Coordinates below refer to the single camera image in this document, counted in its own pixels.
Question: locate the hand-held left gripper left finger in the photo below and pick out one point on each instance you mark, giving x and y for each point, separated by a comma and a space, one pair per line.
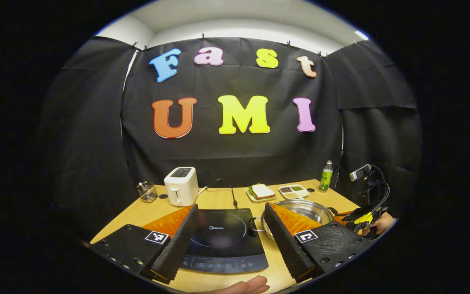
178, 249

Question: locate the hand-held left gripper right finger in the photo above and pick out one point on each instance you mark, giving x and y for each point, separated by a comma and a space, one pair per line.
286, 249

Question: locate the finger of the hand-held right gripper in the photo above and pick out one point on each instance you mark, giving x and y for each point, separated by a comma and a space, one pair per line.
357, 216

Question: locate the stainless steel pot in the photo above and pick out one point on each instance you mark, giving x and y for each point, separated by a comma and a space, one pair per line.
304, 208

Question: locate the black induction cooktop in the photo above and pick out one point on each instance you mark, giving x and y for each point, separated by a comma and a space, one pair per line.
227, 241

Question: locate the green drink bottle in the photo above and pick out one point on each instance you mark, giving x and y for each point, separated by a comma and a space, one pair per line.
325, 179

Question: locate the white sandwich plate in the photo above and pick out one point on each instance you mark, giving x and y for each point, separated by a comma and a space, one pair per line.
255, 200

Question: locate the white divided food tray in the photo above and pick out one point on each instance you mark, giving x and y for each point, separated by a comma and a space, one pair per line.
294, 191

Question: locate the white toaster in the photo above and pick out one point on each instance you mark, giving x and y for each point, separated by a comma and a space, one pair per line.
180, 188

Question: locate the sandwich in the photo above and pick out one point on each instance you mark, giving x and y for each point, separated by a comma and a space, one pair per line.
262, 191

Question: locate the white utensil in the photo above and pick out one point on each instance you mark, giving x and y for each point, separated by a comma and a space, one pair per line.
142, 185

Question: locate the black backdrop cloth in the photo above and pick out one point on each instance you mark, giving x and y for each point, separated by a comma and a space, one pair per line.
239, 155

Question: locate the small ceiling light panel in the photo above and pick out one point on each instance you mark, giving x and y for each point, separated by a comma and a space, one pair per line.
361, 35

